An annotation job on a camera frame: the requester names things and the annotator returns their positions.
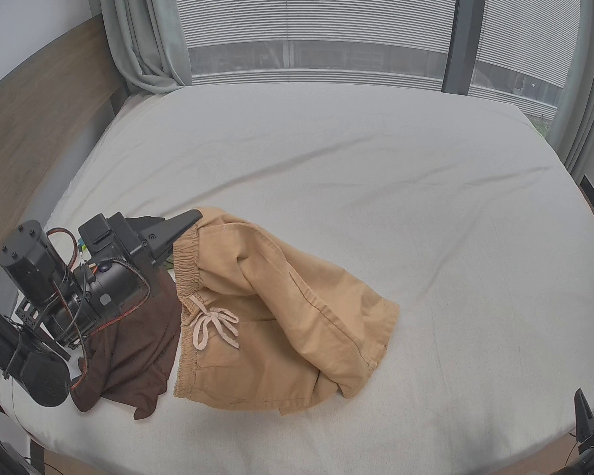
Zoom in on window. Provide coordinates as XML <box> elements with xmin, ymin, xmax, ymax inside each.
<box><xmin>171</xmin><ymin>0</ymin><xmax>590</xmax><ymax>117</ymax></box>

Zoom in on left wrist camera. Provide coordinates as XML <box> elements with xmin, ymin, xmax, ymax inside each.
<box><xmin>78</xmin><ymin>213</ymin><xmax>124</xmax><ymax>261</ymax></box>

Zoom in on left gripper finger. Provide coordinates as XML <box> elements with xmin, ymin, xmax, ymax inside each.
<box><xmin>146</xmin><ymin>209</ymin><xmax>203</xmax><ymax>267</ymax></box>

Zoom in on bed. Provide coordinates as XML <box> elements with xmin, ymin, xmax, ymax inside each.
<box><xmin>0</xmin><ymin>15</ymin><xmax>594</xmax><ymax>475</ymax></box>

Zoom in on tan shorts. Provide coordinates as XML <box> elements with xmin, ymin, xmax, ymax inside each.
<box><xmin>171</xmin><ymin>207</ymin><xmax>401</xmax><ymax>417</ymax></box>

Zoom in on brown garment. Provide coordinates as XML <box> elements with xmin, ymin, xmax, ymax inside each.
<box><xmin>69</xmin><ymin>277</ymin><xmax>181</xmax><ymax>420</ymax></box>

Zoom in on long grey-green curtain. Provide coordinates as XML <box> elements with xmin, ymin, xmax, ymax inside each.
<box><xmin>84</xmin><ymin>0</ymin><xmax>194</xmax><ymax>95</ymax></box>

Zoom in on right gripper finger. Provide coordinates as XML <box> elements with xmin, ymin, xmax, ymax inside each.
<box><xmin>574</xmin><ymin>388</ymin><xmax>594</xmax><ymax>441</ymax></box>

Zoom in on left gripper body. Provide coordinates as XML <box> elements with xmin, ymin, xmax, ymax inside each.
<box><xmin>74</xmin><ymin>217</ymin><xmax>169</xmax><ymax>321</ymax></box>

